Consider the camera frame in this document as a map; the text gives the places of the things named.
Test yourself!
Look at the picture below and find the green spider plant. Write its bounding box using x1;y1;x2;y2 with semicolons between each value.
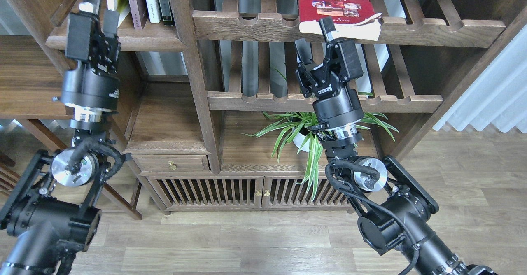
252;112;398;201

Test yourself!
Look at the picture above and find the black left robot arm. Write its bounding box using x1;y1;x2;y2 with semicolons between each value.
1;0;129;275

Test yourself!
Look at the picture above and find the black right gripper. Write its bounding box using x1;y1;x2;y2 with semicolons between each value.
294;17;364;129

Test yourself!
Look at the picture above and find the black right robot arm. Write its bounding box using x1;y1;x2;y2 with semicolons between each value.
295;17;494;275

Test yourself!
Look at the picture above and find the white curtain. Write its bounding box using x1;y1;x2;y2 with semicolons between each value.
433;27;527;133

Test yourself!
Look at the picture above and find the dark grey upright book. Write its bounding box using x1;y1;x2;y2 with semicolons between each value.
159;0;175;27

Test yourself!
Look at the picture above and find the red book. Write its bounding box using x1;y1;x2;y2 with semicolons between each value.
298;0;382;41

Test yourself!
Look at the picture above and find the white plant pot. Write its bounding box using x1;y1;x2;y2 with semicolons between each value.
292;128;311;152

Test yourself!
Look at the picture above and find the wooden side table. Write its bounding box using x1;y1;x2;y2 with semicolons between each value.
0;35;142;220

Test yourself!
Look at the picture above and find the white upright book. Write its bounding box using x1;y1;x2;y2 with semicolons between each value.
146;0;161;23

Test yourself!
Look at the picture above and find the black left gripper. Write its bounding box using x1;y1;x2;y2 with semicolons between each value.
60;0;121;112

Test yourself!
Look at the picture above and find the dark wooden bookshelf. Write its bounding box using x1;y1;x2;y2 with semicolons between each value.
0;0;527;214

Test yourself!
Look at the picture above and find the brass drawer knob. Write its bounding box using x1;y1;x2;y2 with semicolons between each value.
168;161;177;170

